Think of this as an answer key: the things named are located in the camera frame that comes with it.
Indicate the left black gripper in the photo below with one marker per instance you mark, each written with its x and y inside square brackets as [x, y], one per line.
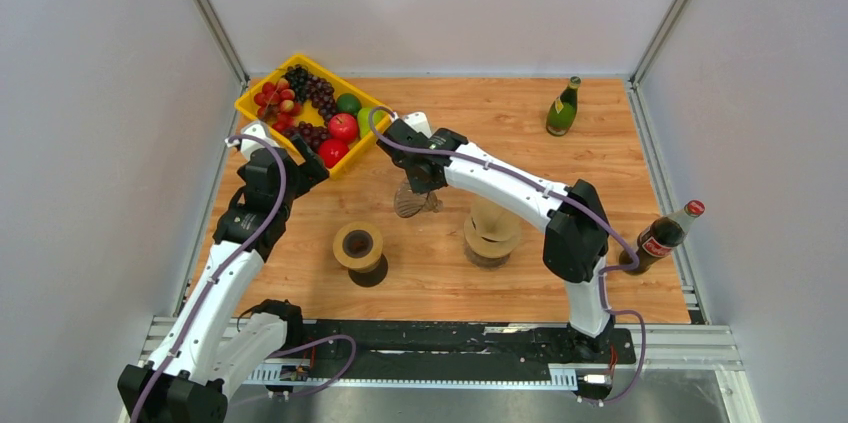
[308, 173]

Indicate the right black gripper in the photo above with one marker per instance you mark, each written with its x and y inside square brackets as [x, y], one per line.
[420, 187]

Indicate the clear glass ribbed dripper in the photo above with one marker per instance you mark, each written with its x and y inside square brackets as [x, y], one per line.
[408, 203]

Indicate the brown paper filter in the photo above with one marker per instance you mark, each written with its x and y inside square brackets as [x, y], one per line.
[493, 223]

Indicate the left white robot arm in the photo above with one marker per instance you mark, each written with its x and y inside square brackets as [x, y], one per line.
[194, 372]

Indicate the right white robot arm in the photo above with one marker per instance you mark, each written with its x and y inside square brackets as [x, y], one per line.
[571, 218]

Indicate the red apple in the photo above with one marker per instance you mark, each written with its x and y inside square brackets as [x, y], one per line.
[332, 151]
[344, 127]

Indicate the green pear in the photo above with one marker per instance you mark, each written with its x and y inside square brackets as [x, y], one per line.
[365, 120]

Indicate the green lime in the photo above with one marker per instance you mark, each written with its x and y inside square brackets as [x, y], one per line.
[349, 103]

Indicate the dark purple grape bunch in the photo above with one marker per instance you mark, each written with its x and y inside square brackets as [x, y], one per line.
[312, 89]

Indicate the glass server with wooden collar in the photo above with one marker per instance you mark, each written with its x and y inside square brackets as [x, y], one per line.
[489, 252]

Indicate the yellow plastic fruit tray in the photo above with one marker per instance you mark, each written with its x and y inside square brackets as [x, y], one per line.
[248, 108]

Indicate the red glass carafe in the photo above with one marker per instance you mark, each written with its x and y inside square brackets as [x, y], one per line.
[371, 277]

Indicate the green glass bottle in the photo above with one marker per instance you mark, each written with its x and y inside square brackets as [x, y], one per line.
[563, 109]

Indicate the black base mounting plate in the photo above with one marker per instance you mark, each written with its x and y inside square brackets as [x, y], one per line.
[438, 352]

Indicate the cola bottle red cap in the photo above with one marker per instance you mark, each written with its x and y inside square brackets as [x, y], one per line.
[662, 236]

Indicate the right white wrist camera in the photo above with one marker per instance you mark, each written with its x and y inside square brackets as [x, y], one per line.
[418, 121]

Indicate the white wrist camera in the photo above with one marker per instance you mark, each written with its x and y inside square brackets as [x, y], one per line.
[418, 121]
[252, 137]

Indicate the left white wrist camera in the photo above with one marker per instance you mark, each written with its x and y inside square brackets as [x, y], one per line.
[252, 137]

